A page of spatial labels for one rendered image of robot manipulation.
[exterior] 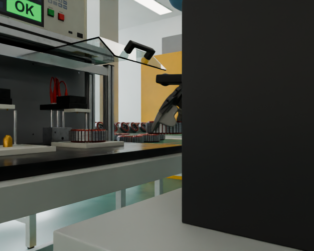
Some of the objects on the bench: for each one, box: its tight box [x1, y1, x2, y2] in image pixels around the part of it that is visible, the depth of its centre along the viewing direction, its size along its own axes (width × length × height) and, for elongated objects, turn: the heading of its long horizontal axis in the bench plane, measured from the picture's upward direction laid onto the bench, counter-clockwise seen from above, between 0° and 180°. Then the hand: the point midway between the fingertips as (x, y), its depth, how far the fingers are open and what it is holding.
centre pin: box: [3, 135, 12, 147], centre depth 66 cm, size 2×2×3 cm
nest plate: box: [51, 140, 124, 148], centre depth 86 cm, size 15×15×1 cm
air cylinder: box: [43, 127, 72, 145], centre depth 94 cm, size 5×8×6 cm
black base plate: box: [0, 142, 182, 183], centre depth 77 cm, size 47×64×2 cm
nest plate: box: [0, 144, 56, 157], centre depth 66 cm, size 15×15×1 cm
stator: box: [69, 129, 108, 142], centre depth 86 cm, size 11×11×4 cm
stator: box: [117, 135, 144, 143], centre depth 122 cm, size 11×11×4 cm
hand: (163, 129), depth 84 cm, fingers closed on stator, 13 cm apart
